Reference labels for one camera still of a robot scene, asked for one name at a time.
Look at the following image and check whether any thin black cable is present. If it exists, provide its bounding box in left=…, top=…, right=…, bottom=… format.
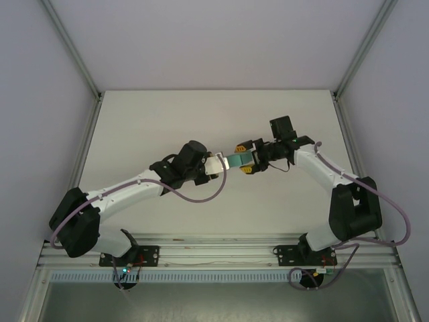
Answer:
left=267, top=157, right=292, bottom=174

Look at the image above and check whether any teal paper box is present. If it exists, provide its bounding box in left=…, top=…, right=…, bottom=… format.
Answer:
left=227, top=152, right=252, bottom=168

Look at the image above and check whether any aluminium frame post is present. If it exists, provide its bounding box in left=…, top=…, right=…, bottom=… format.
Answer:
left=333, top=0, right=398, bottom=100
left=42, top=0, right=103, bottom=101

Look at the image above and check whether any grey metal sheet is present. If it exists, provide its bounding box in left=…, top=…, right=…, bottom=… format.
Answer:
left=36, top=280, right=402, bottom=322

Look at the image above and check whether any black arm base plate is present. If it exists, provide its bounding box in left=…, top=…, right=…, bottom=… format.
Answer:
left=99, top=245, right=160, bottom=268
left=273, top=244, right=338, bottom=268

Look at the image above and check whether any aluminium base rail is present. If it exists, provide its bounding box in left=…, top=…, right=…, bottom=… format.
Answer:
left=36, top=236, right=403, bottom=269

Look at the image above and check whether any slotted grey cable duct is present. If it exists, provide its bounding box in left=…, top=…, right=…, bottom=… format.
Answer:
left=50, top=270, right=304, bottom=283

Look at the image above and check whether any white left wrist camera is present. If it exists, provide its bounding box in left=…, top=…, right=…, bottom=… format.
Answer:
left=204, top=152, right=229, bottom=176

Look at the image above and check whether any aluminium frame side rail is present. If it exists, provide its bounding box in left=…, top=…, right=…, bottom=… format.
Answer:
left=18, top=92, right=103, bottom=322
left=333, top=92, right=422, bottom=322

